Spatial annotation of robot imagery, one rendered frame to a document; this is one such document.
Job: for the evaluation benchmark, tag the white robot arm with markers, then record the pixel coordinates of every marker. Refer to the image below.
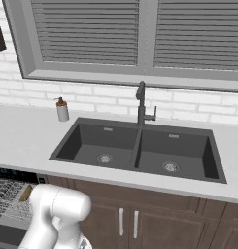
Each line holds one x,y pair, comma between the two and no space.
55,210

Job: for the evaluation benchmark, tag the brown cupboard door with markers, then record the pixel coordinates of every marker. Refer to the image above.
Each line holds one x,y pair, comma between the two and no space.
170,227
104,223
229,235

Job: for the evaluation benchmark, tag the open dishwasher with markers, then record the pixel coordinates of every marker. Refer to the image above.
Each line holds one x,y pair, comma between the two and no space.
10,197

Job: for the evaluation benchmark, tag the dark grey tap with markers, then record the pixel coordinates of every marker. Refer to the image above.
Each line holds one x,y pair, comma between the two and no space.
141,107

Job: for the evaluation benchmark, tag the dark grey double sink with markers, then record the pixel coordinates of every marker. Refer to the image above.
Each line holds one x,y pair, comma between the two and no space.
140,149

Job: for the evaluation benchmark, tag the white soap dispenser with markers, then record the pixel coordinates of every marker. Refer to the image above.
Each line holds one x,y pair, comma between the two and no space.
62,111

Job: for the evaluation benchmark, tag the grey window with blinds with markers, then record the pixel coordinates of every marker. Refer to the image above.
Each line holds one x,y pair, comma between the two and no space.
130,39

